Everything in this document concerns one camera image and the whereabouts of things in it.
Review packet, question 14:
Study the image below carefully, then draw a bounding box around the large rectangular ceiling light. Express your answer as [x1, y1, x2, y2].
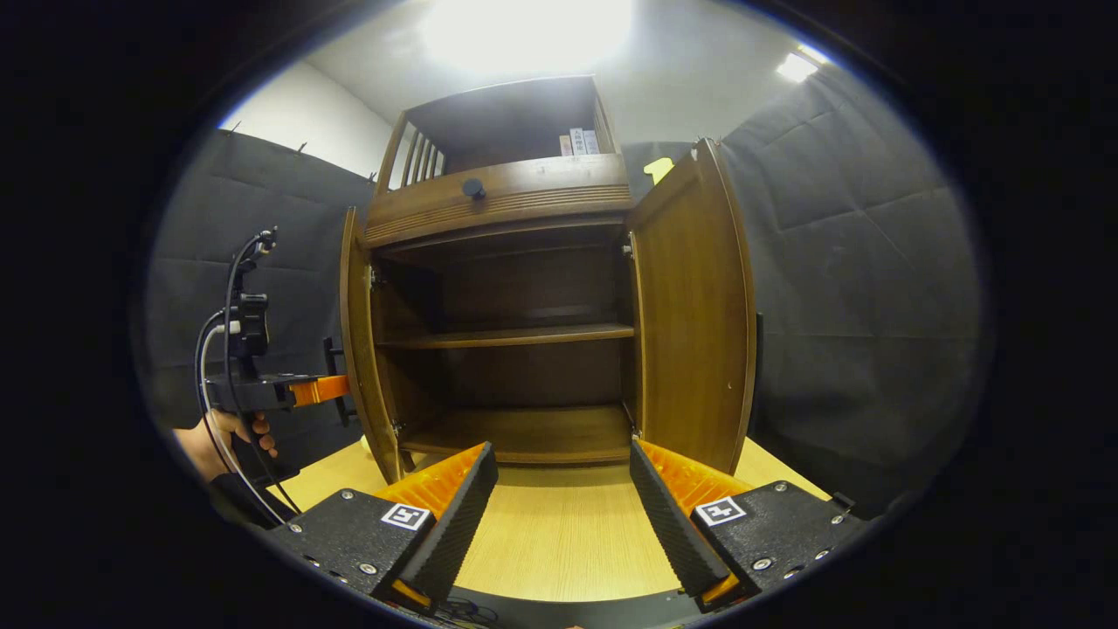
[419, 0, 634, 75]

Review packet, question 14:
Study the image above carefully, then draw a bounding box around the wooden double-door shoe cabinet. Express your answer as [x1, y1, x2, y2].
[339, 74, 759, 486]

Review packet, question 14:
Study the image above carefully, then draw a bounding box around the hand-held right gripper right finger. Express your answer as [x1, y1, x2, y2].
[629, 437, 866, 612]

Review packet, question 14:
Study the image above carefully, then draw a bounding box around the black backdrop cloth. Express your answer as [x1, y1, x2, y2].
[144, 66, 988, 516]

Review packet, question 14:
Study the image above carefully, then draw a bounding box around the small ceiling light panel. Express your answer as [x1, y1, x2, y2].
[776, 44, 826, 84]

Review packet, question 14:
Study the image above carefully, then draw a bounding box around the black cable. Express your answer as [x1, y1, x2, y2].
[221, 229, 304, 518]

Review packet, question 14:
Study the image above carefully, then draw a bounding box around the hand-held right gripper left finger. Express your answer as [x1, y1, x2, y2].
[266, 441, 500, 612]

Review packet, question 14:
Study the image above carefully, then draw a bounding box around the wooden shoe cabinet door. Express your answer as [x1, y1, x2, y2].
[627, 138, 759, 475]
[339, 207, 404, 484]

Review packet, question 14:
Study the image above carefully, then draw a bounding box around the grey cable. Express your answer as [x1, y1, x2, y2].
[195, 323, 289, 527]

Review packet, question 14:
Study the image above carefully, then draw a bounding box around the wooden cabinet drawer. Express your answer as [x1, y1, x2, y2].
[362, 155, 634, 248]

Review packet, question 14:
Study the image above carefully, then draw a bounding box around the wooden cabinet inner shelf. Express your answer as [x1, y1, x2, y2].
[377, 323, 636, 350]

